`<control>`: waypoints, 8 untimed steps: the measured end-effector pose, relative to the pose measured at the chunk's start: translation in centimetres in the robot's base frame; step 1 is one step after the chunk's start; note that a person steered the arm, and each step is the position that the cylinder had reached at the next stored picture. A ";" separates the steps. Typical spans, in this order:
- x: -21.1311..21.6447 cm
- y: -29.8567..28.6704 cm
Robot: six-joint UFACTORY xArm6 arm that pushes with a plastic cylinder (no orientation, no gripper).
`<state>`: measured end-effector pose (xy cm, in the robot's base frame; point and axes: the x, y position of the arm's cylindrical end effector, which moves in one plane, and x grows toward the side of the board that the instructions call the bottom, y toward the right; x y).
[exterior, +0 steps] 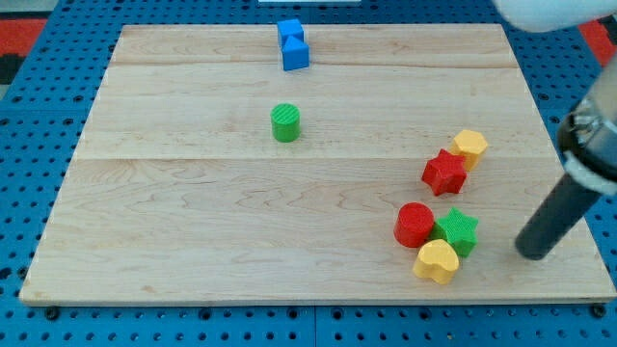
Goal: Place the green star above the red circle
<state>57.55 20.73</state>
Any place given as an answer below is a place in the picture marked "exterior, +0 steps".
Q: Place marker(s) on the red cylinder block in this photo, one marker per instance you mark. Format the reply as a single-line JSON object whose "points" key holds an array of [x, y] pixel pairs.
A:
{"points": [[413, 225]]}

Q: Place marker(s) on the blue cube block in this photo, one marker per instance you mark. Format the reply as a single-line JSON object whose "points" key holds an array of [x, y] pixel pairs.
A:
{"points": [[289, 28]]}

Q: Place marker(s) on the yellow hexagon block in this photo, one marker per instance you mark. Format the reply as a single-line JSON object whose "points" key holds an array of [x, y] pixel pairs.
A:
{"points": [[470, 144]]}

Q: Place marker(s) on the red star block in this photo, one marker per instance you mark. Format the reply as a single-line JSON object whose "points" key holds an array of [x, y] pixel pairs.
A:
{"points": [[445, 173]]}

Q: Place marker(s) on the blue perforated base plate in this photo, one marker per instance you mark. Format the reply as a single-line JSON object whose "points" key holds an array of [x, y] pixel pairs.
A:
{"points": [[42, 114]]}

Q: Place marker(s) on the green star block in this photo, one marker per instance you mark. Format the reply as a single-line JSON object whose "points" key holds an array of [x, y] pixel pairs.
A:
{"points": [[458, 230]]}

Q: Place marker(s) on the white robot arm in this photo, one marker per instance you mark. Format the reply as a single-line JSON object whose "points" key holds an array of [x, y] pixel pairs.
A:
{"points": [[540, 16]]}

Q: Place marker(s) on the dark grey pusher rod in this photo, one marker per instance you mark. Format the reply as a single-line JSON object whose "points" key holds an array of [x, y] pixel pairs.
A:
{"points": [[562, 208]]}

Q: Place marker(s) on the blue triangle block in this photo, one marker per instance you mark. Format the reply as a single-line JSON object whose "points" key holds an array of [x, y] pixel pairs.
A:
{"points": [[295, 54]]}

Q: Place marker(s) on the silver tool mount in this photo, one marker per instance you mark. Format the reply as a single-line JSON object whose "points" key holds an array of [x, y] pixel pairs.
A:
{"points": [[587, 137]]}

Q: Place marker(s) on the yellow heart block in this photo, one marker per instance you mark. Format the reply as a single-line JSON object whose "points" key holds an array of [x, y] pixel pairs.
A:
{"points": [[437, 260]]}

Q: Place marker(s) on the green cylinder block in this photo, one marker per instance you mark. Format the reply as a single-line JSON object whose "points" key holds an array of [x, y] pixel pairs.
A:
{"points": [[285, 121]]}

